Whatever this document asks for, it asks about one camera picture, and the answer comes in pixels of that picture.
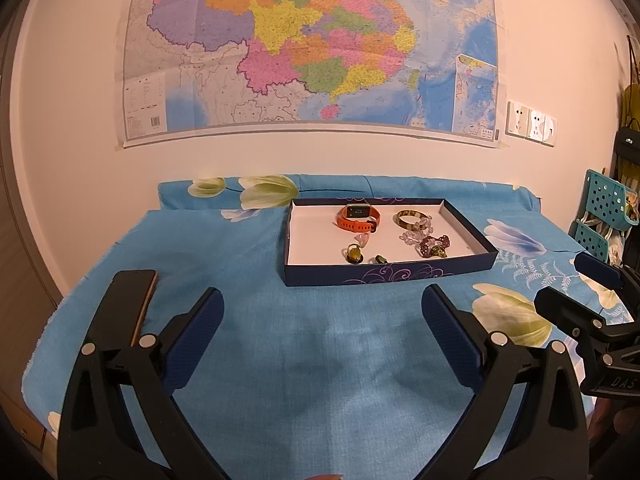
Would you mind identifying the smartphone with gold edge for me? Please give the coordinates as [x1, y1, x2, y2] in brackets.
[130, 271, 158, 347]

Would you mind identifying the blue floral bed sheet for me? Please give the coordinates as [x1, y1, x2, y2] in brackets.
[20, 173, 633, 480]

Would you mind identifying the black handbag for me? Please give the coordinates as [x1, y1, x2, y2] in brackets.
[614, 127, 640, 166]

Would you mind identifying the clear crystal bead bracelet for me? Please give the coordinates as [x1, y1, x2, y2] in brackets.
[398, 216, 435, 247]

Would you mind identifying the yellow black bangle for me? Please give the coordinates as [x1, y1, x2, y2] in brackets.
[393, 209, 432, 232]

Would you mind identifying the mustard yellow coat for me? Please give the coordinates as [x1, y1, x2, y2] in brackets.
[620, 82, 640, 131]

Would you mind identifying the teal perforated storage rack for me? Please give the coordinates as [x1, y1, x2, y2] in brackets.
[570, 169, 639, 266]

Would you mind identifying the white wall socket panel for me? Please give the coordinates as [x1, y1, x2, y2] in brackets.
[506, 101, 558, 148]

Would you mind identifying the pink translucent hair clip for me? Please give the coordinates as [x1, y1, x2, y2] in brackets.
[354, 233, 370, 248]

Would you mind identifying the colourful wall map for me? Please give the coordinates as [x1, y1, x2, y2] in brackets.
[117, 0, 504, 146]

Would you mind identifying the dark red beaded bracelet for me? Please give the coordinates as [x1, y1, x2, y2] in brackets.
[418, 234, 452, 260]

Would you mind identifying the dark blue shallow box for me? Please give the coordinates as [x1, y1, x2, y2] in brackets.
[282, 197, 498, 286]

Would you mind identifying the green gold chain pendant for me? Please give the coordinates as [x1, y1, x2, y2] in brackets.
[431, 246, 447, 258]

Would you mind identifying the orange smartwatch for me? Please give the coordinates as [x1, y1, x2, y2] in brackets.
[335, 203, 381, 234]

